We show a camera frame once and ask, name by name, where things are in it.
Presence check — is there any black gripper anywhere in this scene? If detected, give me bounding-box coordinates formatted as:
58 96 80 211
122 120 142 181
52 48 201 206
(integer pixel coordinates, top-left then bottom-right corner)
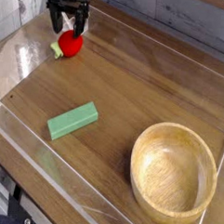
46 0 89 38

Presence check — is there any red plush strawberry toy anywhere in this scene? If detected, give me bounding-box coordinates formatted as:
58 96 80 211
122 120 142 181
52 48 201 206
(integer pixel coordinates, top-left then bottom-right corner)
50 30 84 59

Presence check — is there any green rectangular block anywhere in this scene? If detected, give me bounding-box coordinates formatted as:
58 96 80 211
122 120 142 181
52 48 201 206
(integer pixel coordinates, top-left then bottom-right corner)
47 101 98 139

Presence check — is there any wooden bowl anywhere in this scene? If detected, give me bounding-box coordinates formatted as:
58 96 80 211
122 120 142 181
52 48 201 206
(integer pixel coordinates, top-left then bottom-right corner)
130 122 217 224

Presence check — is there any black clamp under table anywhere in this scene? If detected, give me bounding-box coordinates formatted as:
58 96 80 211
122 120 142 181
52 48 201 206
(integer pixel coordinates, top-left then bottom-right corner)
0 189 36 224

